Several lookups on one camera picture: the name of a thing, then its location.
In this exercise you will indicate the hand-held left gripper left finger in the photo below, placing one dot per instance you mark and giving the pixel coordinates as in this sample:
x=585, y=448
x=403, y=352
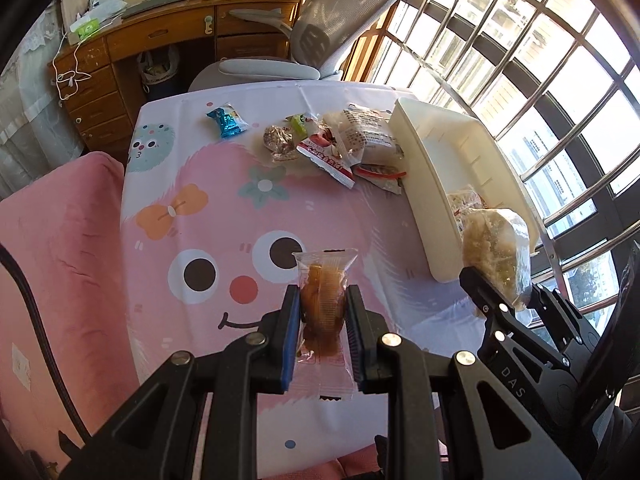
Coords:
x=289, y=340

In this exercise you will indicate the yellowish snack clear packet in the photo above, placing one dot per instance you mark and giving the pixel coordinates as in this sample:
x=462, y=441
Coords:
x=495, y=250

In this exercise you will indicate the white lace furniture cover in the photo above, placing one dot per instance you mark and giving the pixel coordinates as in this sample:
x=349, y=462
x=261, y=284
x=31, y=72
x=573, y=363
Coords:
x=30, y=110

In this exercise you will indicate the wooden desk with drawers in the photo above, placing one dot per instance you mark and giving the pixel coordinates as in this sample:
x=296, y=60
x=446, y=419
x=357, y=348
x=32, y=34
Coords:
x=150, y=32

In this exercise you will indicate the trash bin with plastic bag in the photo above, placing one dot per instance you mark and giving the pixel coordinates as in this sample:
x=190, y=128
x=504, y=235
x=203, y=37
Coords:
x=157, y=72

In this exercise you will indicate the dark keyboard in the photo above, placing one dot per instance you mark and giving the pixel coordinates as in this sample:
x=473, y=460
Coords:
x=155, y=4

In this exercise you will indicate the large white rice cake packet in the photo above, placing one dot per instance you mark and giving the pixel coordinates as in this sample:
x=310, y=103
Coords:
x=362, y=130

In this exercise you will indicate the brown pastry clear packet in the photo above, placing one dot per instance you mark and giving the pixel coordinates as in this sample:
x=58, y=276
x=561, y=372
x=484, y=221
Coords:
x=324, y=300

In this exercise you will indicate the blue snack packet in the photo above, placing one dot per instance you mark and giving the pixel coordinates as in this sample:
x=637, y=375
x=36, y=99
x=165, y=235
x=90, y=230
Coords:
x=227, y=121

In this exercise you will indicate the green tissue pack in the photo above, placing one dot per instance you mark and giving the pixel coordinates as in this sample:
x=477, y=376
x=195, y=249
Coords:
x=85, y=29

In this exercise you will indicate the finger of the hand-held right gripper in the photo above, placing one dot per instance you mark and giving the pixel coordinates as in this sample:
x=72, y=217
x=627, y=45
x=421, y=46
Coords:
x=565, y=325
x=510, y=360

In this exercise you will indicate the grey mesh office chair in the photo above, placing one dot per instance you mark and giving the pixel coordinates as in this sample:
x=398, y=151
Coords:
x=320, y=15

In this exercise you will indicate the cartoon printed pink tablecloth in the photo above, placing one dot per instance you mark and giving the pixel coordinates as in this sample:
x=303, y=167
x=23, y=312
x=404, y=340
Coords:
x=200, y=210

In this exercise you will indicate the red and white snack packet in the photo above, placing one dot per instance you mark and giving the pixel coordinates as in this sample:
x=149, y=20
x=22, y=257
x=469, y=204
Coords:
x=327, y=157

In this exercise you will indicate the clear packet of nut snack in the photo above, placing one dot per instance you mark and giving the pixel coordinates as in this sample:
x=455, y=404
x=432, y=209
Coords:
x=280, y=139

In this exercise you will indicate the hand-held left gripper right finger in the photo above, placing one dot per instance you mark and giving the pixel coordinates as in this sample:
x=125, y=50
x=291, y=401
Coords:
x=356, y=340

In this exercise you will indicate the white papers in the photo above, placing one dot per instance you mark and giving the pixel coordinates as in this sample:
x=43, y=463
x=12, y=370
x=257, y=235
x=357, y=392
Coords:
x=107, y=7

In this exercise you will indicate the metal window grille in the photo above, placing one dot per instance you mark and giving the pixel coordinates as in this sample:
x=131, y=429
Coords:
x=560, y=120

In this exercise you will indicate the cream plastic storage bin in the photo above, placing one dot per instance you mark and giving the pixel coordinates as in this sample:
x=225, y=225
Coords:
x=435, y=160

